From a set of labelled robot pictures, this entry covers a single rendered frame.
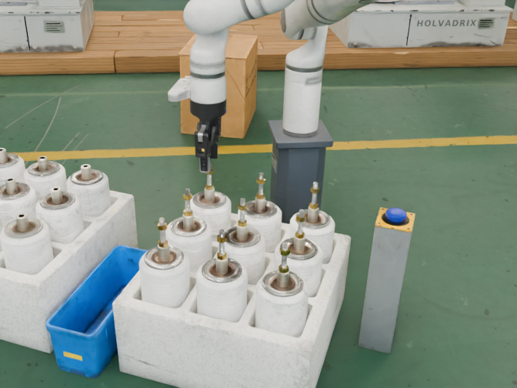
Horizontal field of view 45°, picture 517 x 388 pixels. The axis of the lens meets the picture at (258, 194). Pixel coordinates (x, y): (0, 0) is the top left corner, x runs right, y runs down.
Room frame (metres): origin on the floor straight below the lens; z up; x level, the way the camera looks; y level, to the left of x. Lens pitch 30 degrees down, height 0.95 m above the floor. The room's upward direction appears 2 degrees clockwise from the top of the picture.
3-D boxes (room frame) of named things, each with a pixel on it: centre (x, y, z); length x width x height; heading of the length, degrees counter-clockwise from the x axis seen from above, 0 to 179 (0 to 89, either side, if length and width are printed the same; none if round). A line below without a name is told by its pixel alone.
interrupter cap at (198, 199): (1.20, 0.11, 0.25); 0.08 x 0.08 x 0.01
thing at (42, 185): (1.33, 0.52, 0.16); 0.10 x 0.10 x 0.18
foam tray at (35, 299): (1.21, 0.55, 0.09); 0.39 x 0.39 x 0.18; 72
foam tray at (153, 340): (1.06, 0.03, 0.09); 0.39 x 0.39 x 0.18; 73
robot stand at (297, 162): (1.49, -0.10, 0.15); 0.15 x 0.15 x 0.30; 9
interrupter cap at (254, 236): (1.06, 0.03, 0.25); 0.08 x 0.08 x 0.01
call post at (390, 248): (1.05, -0.27, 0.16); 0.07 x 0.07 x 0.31; 73
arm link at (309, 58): (1.49, -0.10, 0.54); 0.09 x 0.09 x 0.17; 13
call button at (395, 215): (1.05, -0.27, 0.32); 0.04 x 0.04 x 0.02
